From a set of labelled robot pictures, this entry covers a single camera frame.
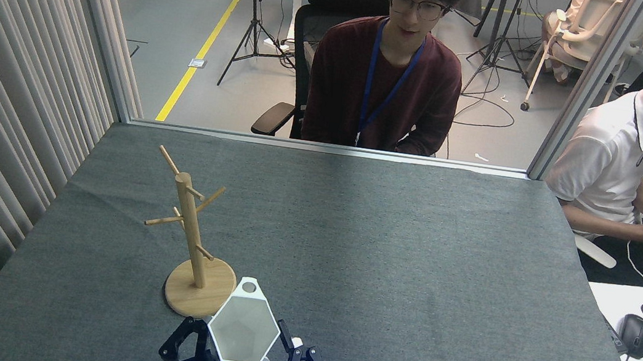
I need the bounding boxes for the black computer mouse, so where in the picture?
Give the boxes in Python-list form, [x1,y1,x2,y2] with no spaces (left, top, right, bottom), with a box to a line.
[615,312,643,361]

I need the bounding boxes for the blue lanyard with badge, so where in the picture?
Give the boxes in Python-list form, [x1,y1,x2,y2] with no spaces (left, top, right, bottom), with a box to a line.
[354,16,429,155]

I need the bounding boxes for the white hexagonal cup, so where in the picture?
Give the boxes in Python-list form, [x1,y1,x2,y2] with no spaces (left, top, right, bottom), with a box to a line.
[202,273,288,361]

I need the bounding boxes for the white office chair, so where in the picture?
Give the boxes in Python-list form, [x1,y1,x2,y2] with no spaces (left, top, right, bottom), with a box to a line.
[520,0,643,128]

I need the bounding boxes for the pale grey chair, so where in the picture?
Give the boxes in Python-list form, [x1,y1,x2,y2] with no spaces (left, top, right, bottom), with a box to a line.
[568,170,643,274]

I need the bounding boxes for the black-rimmed glasses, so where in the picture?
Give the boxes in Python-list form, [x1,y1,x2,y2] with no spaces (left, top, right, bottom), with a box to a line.
[386,0,452,25]

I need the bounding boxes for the wooden cup rack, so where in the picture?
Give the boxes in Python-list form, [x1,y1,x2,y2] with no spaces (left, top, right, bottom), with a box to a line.
[132,144,254,323]

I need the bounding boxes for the black floor cable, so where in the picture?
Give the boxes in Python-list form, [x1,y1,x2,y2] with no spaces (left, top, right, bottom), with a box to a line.
[444,92,519,168]

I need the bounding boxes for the dark grey table cloth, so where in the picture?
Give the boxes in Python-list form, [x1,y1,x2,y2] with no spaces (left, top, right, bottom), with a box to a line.
[0,106,643,361]

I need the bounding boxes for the black tripod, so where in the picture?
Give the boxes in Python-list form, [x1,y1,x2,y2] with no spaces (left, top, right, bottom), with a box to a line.
[217,0,304,95]
[461,0,543,103]

